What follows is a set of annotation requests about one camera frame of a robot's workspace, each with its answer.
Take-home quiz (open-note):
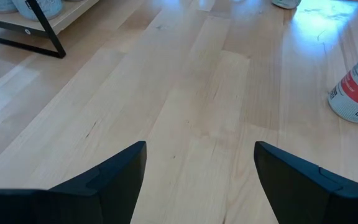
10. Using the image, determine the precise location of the Celsius Peach Vibe can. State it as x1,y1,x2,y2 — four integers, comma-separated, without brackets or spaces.
327,40,358,124

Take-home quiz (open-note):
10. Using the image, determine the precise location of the wooden shelf with black frame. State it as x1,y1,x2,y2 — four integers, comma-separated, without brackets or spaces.
0,0,101,59

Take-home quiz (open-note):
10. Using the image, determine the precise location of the Celsius Arctic Vibe can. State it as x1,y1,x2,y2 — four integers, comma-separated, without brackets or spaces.
0,0,19,14
11,0,64,21

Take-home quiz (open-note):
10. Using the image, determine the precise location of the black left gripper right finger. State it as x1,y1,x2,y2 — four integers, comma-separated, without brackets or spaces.
253,141,358,224

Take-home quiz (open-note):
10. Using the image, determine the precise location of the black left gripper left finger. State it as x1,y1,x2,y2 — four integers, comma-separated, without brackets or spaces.
0,141,147,224

